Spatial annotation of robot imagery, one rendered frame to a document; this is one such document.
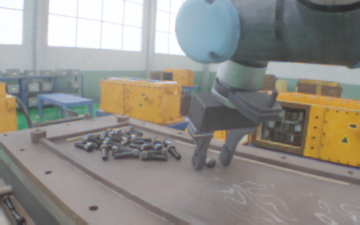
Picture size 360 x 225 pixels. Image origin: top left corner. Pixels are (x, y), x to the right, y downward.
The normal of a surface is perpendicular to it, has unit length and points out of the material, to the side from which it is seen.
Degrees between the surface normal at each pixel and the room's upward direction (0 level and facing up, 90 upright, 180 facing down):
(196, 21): 101
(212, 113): 111
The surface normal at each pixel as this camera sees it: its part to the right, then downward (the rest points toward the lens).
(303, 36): -0.58, 0.53
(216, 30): -0.62, 0.28
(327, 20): -0.57, 0.79
